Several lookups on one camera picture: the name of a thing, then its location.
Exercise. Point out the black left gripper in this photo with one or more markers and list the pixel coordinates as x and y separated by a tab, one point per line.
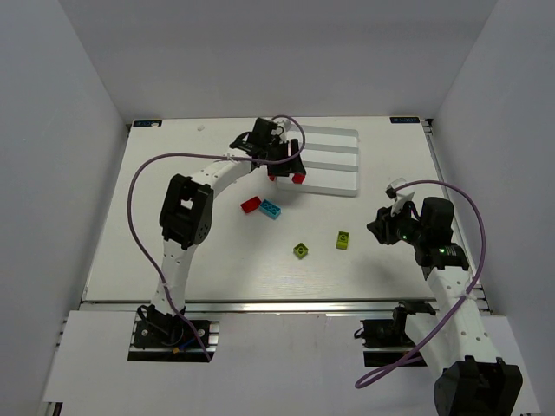
284	161

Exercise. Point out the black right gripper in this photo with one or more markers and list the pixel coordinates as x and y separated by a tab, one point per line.
382	225

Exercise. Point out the red lego brick small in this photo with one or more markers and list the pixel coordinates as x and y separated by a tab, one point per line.
298	178

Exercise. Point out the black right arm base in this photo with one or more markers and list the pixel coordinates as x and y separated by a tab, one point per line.
389	333

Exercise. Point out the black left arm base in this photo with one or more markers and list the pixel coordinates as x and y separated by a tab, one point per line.
157	330

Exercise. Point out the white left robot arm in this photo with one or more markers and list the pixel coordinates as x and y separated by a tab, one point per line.
186	213

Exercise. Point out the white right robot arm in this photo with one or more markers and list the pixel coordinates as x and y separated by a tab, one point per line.
470	375

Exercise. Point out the white three-compartment tray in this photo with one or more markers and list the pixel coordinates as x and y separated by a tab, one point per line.
331	162

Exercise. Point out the blue lego brick long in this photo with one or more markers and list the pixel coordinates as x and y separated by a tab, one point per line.
269	209

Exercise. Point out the green lego brick square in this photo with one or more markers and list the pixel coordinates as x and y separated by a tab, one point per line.
300	250

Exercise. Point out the blue label right corner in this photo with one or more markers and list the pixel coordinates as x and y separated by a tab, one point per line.
404	120

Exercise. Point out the blue label corner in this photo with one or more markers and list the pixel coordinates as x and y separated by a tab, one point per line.
146	123
404	120

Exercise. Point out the blue label left corner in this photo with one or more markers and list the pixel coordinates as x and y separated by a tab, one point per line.
146	123

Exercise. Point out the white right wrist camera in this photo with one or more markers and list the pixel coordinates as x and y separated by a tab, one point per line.
400	192

